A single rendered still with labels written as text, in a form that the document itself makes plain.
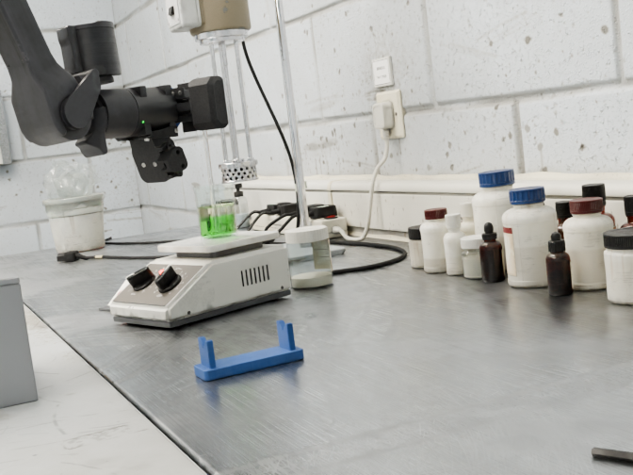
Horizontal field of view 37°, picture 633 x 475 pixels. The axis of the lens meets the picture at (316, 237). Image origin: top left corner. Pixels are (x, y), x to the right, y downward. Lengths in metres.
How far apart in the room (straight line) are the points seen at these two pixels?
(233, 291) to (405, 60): 0.66
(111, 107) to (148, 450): 0.50
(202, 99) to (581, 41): 0.50
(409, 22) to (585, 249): 0.70
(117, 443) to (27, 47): 0.48
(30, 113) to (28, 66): 0.05
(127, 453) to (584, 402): 0.33
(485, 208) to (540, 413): 0.61
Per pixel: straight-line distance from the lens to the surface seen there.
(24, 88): 1.07
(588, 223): 1.09
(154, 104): 1.15
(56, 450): 0.75
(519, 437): 0.65
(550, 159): 1.38
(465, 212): 1.34
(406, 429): 0.68
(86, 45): 1.12
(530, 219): 1.13
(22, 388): 0.91
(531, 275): 1.14
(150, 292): 1.19
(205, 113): 1.13
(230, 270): 1.18
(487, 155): 1.50
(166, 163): 1.15
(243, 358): 0.90
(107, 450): 0.73
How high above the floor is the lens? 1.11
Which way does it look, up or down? 6 degrees down
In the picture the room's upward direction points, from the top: 7 degrees counter-clockwise
